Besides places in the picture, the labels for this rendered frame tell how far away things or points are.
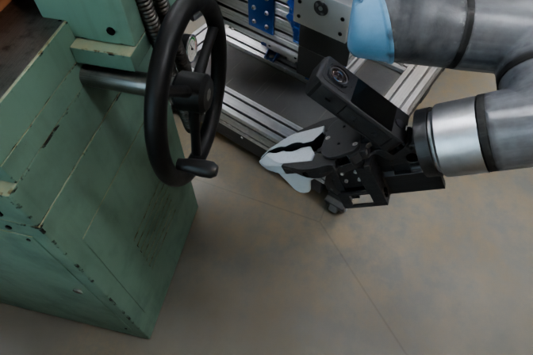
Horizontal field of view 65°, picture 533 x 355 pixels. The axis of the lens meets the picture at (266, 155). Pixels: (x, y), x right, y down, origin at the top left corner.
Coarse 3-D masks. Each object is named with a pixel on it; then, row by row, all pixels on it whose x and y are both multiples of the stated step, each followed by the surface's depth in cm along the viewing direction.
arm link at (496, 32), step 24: (480, 0) 39; (504, 0) 39; (528, 0) 39; (480, 24) 39; (504, 24) 38; (528, 24) 38; (480, 48) 39; (504, 48) 39; (528, 48) 37; (504, 72) 39
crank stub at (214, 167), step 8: (184, 160) 58; (192, 160) 58; (200, 160) 58; (208, 160) 58; (176, 168) 58; (184, 168) 57; (192, 168) 57; (200, 168) 57; (208, 168) 57; (216, 168) 57; (200, 176) 58; (208, 176) 57
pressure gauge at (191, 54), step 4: (184, 36) 89; (188, 36) 89; (192, 36) 90; (184, 40) 88; (188, 40) 88; (192, 40) 91; (196, 40) 93; (184, 44) 88; (188, 44) 88; (192, 44) 91; (196, 44) 93; (188, 48) 89; (196, 48) 94; (188, 52) 90; (192, 52) 92; (196, 52) 94; (188, 56) 90; (192, 56) 93; (192, 60) 93
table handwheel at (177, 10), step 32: (192, 0) 53; (160, 32) 49; (224, 32) 69; (160, 64) 48; (224, 64) 73; (160, 96) 49; (192, 96) 60; (160, 128) 50; (192, 128) 66; (160, 160) 53
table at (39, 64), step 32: (32, 0) 61; (0, 32) 57; (32, 32) 57; (64, 32) 58; (0, 64) 53; (32, 64) 53; (64, 64) 60; (96, 64) 61; (128, 64) 60; (0, 96) 50; (32, 96) 54; (0, 128) 50; (0, 160) 51
